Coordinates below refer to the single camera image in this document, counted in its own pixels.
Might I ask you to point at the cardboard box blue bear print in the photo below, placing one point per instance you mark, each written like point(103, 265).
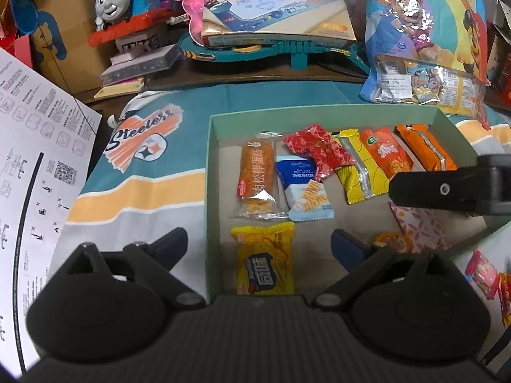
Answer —
point(76, 28)

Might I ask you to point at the drawing mat toy box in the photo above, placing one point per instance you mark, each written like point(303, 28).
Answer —
point(271, 8)

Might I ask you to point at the grey clear plastic box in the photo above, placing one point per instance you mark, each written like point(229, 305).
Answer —
point(139, 66)

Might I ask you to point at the red paper bag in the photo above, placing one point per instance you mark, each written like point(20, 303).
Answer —
point(20, 50)

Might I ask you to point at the yellow striped packet silver seam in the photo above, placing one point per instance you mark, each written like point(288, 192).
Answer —
point(351, 175)

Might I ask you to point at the orange packet silver seam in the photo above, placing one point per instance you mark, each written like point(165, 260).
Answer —
point(423, 143)

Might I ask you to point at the pink plastic toy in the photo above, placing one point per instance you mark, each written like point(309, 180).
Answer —
point(195, 12)

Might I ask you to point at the yellow biscuit packet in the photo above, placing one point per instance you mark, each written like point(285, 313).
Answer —
point(263, 263)

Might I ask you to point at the teal printed blanket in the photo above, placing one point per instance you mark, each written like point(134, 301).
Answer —
point(159, 191)

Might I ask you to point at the large cartoon snack bag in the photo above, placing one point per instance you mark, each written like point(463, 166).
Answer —
point(423, 28)

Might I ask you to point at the white instruction sheet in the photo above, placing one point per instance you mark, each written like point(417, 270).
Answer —
point(32, 127)

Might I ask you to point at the green cardboard box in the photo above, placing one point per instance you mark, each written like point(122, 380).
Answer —
point(359, 223)

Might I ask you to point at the red sparkly candy packet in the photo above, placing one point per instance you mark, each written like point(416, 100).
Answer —
point(319, 147)

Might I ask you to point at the pink red snack packet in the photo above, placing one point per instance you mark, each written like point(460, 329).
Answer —
point(485, 273)

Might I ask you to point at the orange round cookie packet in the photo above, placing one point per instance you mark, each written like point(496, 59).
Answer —
point(391, 242)

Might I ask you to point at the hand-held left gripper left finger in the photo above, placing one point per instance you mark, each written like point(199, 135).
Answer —
point(171, 243)

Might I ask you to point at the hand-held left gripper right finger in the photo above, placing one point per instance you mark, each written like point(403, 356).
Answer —
point(347, 245)

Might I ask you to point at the flat beige box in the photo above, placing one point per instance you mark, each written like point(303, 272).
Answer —
point(119, 89)

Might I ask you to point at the black grey lettered box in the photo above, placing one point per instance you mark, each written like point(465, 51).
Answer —
point(139, 43)

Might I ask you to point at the blue toy train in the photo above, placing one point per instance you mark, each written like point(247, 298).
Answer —
point(119, 0)

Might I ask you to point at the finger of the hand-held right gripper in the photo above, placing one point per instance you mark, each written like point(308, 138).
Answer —
point(431, 191)

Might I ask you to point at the orange-red snack packet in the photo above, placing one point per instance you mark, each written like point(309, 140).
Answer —
point(383, 151)

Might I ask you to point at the pink leaf-pattern packet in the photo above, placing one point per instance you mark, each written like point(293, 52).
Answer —
point(419, 227)

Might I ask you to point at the blue white cracker packet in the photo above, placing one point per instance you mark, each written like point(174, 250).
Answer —
point(299, 183)

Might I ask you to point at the teal toy track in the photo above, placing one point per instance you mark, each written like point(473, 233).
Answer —
point(299, 54)

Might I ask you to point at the orange cake stick packet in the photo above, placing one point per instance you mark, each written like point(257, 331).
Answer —
point(255, 167)

